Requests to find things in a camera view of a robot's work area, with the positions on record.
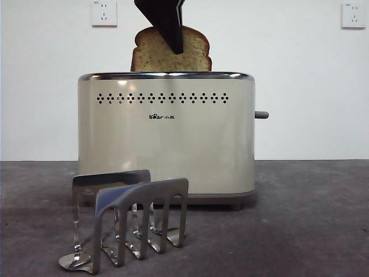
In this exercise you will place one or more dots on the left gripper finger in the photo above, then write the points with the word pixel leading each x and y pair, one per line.
pixel 164 17

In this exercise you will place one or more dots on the brown toasted bread slice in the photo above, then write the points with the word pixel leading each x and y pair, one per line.
pixel 155 59

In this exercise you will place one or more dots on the grey toaster lever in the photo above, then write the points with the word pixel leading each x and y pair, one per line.
pixel 262 115

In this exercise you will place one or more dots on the cream two-slot toaster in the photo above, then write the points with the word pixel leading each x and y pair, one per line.
pixel 167 138

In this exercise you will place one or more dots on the shiny metal toast rack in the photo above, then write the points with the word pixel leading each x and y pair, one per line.
pixel 115 199

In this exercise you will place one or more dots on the white wall socket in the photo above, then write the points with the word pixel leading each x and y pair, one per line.
pixel 353 15
pixel 104 14

